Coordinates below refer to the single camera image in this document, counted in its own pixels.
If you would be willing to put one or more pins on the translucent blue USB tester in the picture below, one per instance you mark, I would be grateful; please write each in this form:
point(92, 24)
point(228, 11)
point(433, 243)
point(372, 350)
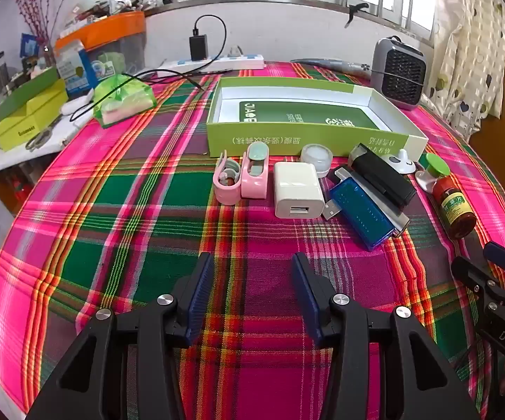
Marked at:
point(357, 210)

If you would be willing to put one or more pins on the grey mini heater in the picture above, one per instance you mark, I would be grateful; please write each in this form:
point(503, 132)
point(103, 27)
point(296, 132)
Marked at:
point(399, 74)

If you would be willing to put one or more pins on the silver lighter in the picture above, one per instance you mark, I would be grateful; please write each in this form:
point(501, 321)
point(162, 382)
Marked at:
point(393, 219)

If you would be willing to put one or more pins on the yellow-green cardboard box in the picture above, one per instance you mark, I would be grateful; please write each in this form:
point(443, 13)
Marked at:
point(29, 122)

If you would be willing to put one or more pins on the orange lidded storage container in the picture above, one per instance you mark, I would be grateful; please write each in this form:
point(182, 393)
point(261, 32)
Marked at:
point(108, 28)

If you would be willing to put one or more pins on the purple dried flower branches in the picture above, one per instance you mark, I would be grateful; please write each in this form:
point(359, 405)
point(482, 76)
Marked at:
point(38, 13)

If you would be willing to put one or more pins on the white koala face hook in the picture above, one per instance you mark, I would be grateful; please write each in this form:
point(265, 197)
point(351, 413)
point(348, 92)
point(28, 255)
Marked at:
point(403, 164)

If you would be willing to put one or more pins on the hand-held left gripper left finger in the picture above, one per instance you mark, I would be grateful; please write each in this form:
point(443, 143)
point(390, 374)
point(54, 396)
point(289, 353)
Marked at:
point(200, 297)

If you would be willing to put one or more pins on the green cardboard box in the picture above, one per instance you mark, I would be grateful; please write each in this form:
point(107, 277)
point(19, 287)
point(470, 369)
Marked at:
point(257, 140)

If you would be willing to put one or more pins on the translucent white round cap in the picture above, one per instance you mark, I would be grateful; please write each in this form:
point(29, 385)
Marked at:
point(316, 159)

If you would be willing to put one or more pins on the white USB charger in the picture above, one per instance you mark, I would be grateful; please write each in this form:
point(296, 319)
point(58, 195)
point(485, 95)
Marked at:
point(296, 188)

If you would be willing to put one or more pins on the black lighter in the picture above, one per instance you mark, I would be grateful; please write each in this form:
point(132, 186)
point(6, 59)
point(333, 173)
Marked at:
point(383, 179)

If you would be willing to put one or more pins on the dark green lidded box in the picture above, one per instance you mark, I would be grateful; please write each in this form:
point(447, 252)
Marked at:
point(25, 94)

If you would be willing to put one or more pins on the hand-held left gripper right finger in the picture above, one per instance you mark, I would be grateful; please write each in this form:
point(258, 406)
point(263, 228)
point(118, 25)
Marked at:
point(306, 297)

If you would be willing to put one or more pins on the black power adapter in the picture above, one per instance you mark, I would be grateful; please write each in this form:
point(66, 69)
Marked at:
point(198, 47)

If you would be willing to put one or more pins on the white power strip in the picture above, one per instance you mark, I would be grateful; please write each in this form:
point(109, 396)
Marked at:
point(235, 62)

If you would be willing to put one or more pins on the pile of small sundries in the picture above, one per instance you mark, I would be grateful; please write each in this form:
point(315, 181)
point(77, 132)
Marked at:
point(104, 2)

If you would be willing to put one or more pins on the green topped white knob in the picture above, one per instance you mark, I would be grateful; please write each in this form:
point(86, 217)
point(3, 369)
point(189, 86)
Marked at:
point(436, 164)

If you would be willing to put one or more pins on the brown medicine bottle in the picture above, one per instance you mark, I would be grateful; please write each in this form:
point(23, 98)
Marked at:
point(456, 210)

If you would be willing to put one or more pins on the green tissue pack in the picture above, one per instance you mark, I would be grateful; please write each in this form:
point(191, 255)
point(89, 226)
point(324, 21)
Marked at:
point(121, 100)

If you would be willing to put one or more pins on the white side table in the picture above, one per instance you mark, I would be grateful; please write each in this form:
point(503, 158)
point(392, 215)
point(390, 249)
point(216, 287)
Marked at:
point(25, 159)

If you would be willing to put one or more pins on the dotted cream curtain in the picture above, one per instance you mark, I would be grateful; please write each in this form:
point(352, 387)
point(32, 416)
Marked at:
point(466, 52)

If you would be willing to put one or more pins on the grey floral folded umbrella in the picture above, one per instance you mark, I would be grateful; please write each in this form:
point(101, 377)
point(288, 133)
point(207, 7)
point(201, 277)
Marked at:
point(327, 65)

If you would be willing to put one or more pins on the pink clip with green pad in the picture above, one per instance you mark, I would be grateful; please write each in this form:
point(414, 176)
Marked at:
point(252, 186)

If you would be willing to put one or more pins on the blue and white carton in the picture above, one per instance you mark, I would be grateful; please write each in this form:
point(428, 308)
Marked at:
point(75, 70)

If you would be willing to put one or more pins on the white plug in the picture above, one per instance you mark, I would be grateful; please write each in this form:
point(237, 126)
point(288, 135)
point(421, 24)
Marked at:
point(233, 51)

